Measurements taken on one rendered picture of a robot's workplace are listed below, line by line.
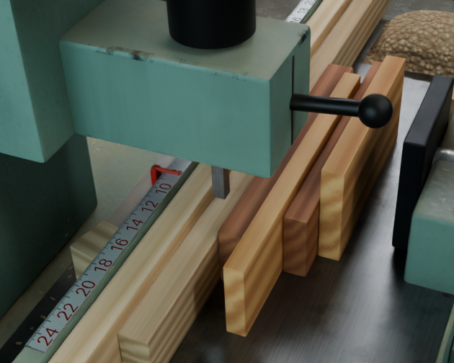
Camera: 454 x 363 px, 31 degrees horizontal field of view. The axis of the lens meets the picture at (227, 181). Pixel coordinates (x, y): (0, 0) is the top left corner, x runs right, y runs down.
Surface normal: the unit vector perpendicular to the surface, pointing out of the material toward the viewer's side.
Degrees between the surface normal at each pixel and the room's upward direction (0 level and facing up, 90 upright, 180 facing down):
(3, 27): 90
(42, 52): 90
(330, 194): 90
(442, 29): 21
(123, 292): 0
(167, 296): 0
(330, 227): 90
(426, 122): 0
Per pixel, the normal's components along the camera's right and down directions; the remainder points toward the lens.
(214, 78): -0.40, 0.58
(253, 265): 0.91, 0.22
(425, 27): -0.25, -0.52
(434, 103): -0.04, -0.79
